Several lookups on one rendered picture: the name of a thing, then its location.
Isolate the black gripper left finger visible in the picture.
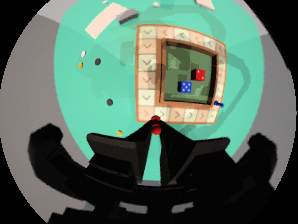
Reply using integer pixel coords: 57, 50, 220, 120
86, 120, 153, 184

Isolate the blue die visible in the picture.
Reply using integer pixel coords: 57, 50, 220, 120
177, 81, 192, 93

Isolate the blue pawn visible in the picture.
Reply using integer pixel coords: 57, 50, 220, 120
213, 101, 223, 108

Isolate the red pawn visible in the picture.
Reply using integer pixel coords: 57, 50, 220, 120
150, 116, 161, 135

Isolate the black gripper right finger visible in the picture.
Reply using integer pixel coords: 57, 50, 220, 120
158, 120, 230, 185

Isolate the red die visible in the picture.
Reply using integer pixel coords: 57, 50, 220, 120
190, 69, 205, 81

